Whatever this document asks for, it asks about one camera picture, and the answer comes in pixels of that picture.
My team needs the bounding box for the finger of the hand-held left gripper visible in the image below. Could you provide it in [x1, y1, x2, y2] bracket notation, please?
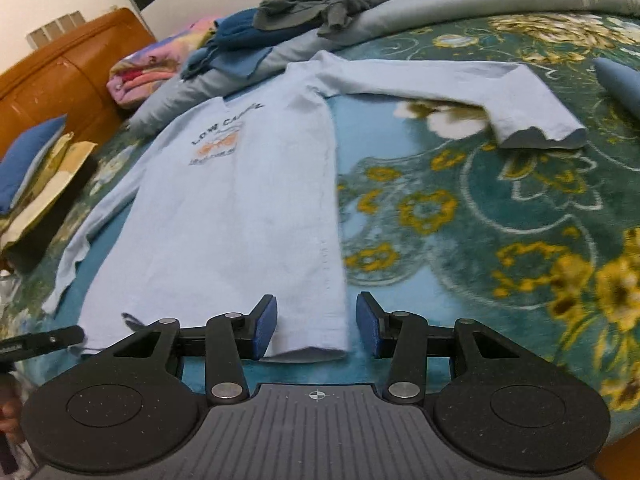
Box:
[0, 324, 85, 362]

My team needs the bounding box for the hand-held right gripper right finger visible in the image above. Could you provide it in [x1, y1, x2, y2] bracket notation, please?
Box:
[355, 291, 533, 406]

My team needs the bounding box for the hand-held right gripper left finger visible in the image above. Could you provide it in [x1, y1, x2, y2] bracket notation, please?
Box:
[100, 294, 279, 406]

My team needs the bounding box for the light blue long-sleeve shirt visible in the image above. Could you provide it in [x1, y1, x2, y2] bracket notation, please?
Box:
[42, 50, 589, 364]

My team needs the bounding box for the person's left hand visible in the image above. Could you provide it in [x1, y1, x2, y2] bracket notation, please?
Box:
[0, 375, 24, 445]

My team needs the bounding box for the teal floral blanket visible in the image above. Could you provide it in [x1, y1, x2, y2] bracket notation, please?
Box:
[0, 10, 640, 456]

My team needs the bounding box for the beige pillow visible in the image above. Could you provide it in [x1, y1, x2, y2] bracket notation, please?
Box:
[0, 132, 99, 272]

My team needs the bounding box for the blue pillow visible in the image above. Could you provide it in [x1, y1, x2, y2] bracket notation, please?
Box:
[0, 114, 69, 216]

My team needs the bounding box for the pink floral folded blanket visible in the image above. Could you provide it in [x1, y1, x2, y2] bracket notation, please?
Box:
[106, 16, 223, 108]

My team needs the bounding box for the dark blue garment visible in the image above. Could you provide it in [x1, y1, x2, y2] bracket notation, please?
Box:
[181, 7, 281, 81]

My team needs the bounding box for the dark grey garment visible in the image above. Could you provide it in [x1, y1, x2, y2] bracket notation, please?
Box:
[252, 0, 394, 37]

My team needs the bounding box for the blue-grey rolled cloth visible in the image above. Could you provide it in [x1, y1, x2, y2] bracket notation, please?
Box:
[592, 56, 640, 119]

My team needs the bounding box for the wooden bed frame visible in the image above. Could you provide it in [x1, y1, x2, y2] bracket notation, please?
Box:
[0, 8, 158, 158]

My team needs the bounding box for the wall vent grille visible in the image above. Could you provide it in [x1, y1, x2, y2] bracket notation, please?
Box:
[26, 10, 87, 50]

